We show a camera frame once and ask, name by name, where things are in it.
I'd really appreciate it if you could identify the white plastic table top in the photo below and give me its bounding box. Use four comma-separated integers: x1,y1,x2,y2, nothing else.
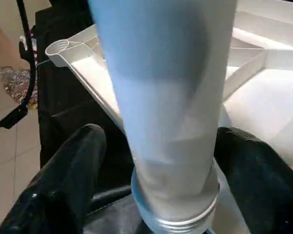
44,0,293,234

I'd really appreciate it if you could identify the white plastic table leg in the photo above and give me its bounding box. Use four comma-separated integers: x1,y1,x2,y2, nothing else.
87,0,240,234

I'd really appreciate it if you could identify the patterned colourful cloth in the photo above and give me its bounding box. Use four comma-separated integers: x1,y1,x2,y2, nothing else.
0,65,39,111

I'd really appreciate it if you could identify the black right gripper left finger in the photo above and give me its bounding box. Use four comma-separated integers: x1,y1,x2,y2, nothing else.
0,123,107,234

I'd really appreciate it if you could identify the black mat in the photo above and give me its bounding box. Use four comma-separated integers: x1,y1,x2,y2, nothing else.
18,4,149,234

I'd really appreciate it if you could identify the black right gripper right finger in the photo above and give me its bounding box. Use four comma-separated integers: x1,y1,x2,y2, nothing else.
213,126,293,234

